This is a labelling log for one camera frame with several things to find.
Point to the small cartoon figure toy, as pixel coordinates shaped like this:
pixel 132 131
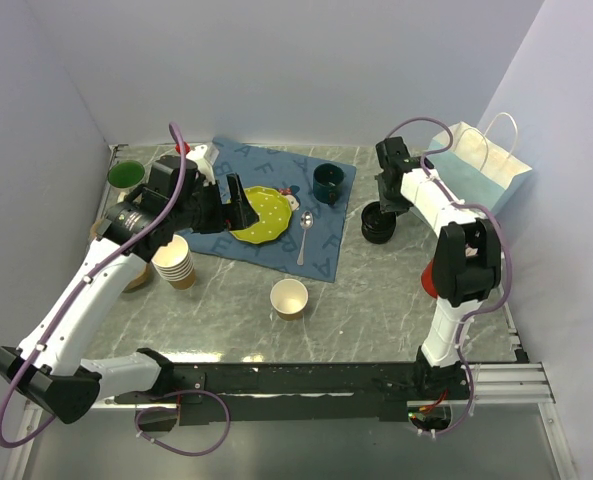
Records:
pixel 291 193

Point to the stack of brown paper cups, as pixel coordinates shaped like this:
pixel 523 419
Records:
pixel 174 263

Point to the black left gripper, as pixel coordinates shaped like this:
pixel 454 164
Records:
pixel 236 214

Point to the blue letter placemat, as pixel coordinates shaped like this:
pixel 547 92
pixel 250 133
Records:
pixel 258 166

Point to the stack of black cup lids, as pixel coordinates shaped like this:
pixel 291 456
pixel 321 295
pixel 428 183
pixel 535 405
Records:
pixel 377 227

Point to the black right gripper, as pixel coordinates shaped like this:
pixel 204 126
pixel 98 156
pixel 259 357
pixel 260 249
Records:
pixel 386 205

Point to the brown cardboard cup carrier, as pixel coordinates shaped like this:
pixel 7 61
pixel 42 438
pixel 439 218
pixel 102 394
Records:
pixel 140 279

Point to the dark teal mug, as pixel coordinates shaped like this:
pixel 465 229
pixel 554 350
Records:
pixel 327 183

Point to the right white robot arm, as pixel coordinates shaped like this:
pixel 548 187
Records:
pixel 467 263

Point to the silver spoon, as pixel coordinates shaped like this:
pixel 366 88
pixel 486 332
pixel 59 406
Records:
pixel 306 222

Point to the brown paper coffee cup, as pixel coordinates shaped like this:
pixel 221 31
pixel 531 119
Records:
pixel 288 298

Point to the red cup with stirrers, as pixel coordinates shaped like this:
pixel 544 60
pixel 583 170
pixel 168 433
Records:
pixel 427 281

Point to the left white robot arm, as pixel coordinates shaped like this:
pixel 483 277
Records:
pixel 48 366

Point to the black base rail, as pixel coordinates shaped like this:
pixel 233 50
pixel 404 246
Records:
pixel 302 391

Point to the green polka dot plate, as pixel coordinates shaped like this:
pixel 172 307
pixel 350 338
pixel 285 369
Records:
pixel 274 211

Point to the light blue paper bag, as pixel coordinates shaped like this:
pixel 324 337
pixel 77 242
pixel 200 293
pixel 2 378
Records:
pixel 476 169

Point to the green interior floral mug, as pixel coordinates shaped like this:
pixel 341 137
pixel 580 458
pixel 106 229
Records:
pixel 125 176

